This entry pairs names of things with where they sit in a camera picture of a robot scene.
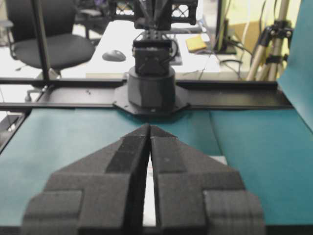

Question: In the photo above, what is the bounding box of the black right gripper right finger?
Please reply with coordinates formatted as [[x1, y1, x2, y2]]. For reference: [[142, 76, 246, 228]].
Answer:
[[150, 126, 266, 235]]

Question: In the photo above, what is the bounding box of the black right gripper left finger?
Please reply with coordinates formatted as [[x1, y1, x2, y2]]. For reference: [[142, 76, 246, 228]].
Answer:
[[21, 124, 150, 235]]

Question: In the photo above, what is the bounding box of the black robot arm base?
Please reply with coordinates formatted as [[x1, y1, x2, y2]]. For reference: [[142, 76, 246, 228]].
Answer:
[[112, 0, 198, 116]]

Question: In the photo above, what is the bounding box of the white desk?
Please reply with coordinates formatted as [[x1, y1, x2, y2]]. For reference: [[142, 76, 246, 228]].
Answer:
[[86, 21, 221, 80]]

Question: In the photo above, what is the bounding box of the grey computer mouse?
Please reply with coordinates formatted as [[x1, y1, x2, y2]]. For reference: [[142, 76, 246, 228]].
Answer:
[[102, 50, 126, 62]]

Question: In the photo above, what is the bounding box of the black office chair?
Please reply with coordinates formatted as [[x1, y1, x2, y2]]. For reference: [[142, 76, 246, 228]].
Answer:
[[5, 0, 95, 71]]

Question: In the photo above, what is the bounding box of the black monitor stand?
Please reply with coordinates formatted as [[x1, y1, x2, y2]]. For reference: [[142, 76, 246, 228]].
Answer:
[[214, 18, 236, 55]]

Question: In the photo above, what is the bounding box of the teal backdrop board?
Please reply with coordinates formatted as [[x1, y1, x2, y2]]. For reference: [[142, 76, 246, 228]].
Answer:
[[278, 0, 313, 138]]

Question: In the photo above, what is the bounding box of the yellow sticky note pad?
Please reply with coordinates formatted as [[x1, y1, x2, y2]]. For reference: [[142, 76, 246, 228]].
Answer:
[[185, 35, 207, 52]]

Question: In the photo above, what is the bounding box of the black plastic crate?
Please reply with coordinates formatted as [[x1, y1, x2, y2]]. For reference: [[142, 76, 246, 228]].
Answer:
[[108, 0, 198, 24]]

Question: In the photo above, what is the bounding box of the black aluminium frame rail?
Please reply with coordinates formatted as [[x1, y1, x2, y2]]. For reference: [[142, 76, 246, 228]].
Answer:
[[0, 78, 292, 113]]

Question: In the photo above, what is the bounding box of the camera tripod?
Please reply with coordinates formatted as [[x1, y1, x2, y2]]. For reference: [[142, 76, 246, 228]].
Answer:
[[246, 0, 293, 81]]

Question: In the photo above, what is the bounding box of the black vertical frame post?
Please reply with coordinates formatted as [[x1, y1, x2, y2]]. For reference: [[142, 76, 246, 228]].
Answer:
[[30, 0, 51, 82]]

